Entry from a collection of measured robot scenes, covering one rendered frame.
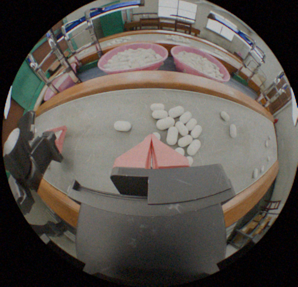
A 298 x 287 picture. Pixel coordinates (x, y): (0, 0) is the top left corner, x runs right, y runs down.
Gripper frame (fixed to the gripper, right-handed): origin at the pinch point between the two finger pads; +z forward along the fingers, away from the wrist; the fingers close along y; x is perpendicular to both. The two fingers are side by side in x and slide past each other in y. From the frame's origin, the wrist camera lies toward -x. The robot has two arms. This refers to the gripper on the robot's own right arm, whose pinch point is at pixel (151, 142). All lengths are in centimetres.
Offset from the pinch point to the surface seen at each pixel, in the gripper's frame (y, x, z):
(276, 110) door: -448, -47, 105
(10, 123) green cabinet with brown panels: 83, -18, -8
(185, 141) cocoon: -6.4, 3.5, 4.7
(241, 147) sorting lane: -26.9, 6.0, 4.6
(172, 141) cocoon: -3.9, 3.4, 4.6
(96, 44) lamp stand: 25, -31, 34
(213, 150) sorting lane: -14.4, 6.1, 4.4
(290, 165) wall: -443, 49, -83
